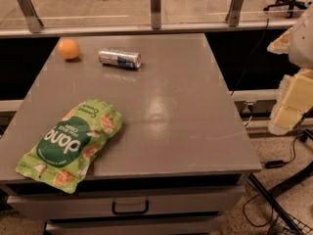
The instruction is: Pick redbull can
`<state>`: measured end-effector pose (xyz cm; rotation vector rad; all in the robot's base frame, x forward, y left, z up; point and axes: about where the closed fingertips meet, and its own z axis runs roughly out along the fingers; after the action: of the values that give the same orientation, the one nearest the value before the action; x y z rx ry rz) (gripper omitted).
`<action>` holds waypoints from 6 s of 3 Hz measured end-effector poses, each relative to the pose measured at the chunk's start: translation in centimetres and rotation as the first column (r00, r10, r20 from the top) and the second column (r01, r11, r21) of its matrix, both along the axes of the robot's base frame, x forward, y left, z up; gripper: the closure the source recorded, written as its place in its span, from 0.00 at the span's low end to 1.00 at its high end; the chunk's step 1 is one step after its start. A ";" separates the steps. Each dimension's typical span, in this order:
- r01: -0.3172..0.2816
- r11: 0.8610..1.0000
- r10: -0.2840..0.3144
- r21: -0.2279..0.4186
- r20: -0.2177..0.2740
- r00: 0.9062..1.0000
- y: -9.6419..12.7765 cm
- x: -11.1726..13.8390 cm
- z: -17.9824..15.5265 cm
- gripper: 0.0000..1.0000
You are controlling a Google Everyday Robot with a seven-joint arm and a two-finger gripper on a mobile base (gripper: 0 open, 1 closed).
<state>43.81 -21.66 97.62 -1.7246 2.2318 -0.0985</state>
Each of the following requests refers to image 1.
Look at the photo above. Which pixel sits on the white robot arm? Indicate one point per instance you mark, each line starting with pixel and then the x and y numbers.
pixel 305 23

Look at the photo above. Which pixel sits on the orange fruit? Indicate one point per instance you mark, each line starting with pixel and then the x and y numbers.
pixel 68 49

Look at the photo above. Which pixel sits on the grey drawer cabinet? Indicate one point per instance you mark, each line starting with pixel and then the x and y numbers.
pixel 183 146

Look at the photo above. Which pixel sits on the green rice chips bag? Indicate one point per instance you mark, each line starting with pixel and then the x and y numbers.
pixel 62 157

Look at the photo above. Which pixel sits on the black drawer handle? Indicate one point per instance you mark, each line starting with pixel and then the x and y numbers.
pixel 123 209

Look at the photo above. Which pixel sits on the right metal railing bracket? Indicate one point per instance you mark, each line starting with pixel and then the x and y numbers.
pixel 234 13

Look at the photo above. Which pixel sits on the middle metal railing bracket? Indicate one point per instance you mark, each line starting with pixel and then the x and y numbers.
pixel 155 14

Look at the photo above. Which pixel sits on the metal railing bracket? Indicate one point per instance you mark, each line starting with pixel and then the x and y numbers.
pixel 34 24
pixel 234 13
pixel 155 14

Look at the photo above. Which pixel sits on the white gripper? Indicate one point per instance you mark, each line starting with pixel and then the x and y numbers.
pixel 302 44

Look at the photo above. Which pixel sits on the black wire basket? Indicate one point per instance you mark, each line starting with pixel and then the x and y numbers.
pixel 279 227

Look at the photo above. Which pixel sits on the left metal railing bracket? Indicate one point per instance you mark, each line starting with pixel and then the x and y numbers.
pixel 34 24

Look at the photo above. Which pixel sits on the black power adapter with cable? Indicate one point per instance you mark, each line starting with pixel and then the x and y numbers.
pixel 268 195

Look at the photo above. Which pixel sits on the silver blue redbull can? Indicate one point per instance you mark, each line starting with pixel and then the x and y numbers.
pixel 119 58

